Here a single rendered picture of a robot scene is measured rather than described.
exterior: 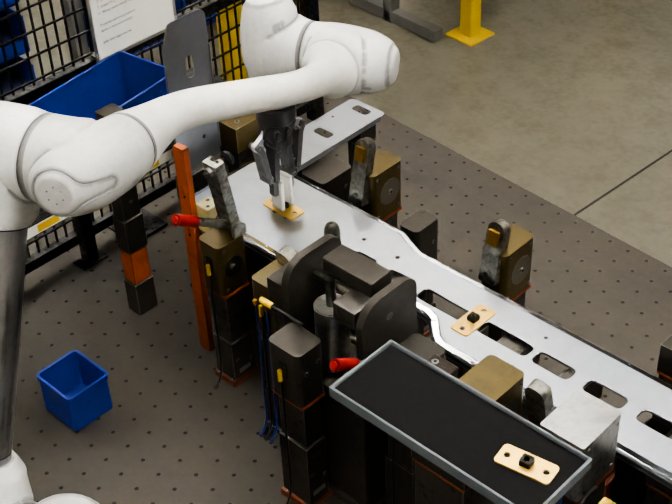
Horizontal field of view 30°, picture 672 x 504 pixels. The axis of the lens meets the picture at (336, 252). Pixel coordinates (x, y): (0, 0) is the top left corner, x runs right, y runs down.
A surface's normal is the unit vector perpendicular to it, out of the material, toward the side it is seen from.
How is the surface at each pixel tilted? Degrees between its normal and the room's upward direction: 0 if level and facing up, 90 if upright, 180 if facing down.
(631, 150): 0
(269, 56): 90
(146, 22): 90
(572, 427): 0
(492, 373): 0
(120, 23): 90
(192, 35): 90
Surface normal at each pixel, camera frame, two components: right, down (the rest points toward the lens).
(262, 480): -0.04, -0.79
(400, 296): 0.72, 0.40
